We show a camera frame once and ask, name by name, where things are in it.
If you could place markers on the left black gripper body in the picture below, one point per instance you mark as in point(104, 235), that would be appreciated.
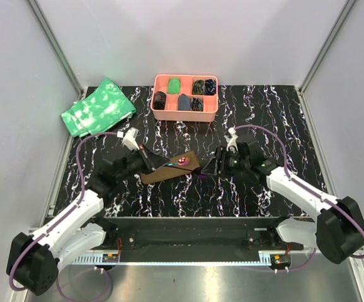
point(136, 163)

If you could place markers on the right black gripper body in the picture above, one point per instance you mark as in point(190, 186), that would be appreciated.
point(230, 162)

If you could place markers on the brown cloth napkin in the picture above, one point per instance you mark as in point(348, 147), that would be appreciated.
point(174, 170)

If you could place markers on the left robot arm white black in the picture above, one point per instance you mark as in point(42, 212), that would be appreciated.
point(35, 260)

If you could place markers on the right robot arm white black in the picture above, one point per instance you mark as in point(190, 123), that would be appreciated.
point(337, 226)

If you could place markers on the black marble pattern mat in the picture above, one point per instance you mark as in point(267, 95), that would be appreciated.
point(272, 113)

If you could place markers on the green white patterned cloth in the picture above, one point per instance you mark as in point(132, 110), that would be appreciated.
point(102, 109)

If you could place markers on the dark brown rolled cloth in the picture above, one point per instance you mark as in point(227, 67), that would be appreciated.
point(159, 101)

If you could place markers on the black patterned rolled cloth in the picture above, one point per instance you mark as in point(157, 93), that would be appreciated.
point(197, 104)

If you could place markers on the blue grey rolled cloth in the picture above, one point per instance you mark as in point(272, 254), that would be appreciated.
point(184, 103)

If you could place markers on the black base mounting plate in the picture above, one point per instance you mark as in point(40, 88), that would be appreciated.
point(194, 241)

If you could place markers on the black blue rolled cloth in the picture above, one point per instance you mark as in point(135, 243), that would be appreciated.
point(210, 87)

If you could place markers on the green rolled cloth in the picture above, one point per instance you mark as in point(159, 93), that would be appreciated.
point(174, 86)

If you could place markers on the black multicolour rolled cloth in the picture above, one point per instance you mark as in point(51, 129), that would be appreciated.
point(198, 87)

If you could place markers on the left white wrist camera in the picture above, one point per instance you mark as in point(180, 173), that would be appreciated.
point(129, 138)

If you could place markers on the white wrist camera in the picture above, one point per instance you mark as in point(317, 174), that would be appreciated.
point(129, 138)
point(231, 138)

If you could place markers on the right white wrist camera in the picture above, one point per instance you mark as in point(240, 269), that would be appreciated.
point(231, 138)

